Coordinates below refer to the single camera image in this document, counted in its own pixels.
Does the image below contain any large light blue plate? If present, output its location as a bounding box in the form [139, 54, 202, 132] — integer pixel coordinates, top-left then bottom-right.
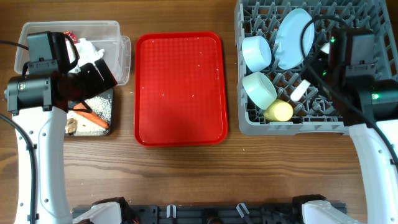
[274, 9, 312, 70]

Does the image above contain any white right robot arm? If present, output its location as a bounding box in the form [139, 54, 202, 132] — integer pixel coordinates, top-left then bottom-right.
[304, 28, 397, 223]

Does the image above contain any clear plastic bin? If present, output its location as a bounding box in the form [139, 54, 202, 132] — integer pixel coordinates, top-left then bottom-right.
[18, 21, 131, 86]

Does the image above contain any grey dishwasher rack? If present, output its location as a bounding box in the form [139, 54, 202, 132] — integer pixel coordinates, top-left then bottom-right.
[234, 0, 397, 135]

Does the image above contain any green bowl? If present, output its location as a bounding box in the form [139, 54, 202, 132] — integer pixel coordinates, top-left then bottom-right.
[242, 72, 277, 110]

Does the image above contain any black tray bin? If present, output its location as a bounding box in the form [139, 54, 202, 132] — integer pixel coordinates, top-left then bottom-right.
[63, 88, 114, 137]

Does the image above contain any white rice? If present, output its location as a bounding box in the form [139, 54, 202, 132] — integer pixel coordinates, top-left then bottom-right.
[67, 95, 113, 136]

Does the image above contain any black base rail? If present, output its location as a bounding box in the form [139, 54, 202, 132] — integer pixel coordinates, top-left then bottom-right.
[71, 203, 348, 224]

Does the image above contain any red snack wrapper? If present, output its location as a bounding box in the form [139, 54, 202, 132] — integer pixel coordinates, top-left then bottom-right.
[64, 31, 78, 44]

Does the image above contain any brown food scrap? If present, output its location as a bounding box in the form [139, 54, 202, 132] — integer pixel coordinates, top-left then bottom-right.
[65, 118, 78, 135]

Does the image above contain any small light blue bowl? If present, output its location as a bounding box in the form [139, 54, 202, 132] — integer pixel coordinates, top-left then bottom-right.
[242, 36, 272, 72]

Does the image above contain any white tissue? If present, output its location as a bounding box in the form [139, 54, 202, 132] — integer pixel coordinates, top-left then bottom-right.
[75, 38, 105, 67]

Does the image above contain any white plastic spoon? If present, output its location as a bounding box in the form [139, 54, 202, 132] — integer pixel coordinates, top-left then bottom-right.
[290, 80, 311, 102]

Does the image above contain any orange carrot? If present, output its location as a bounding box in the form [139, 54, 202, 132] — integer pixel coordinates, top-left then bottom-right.
[73, 103, 109, 129]

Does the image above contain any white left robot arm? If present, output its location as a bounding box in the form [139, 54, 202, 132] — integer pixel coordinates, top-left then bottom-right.
[1, 31, 118, 223]

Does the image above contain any yellow plastic cup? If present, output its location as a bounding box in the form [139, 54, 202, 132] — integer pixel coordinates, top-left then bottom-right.
[264, 99, 294, 122]

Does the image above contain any red serving tray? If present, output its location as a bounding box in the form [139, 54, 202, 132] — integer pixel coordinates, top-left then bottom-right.
[134, 31, 228, 147]

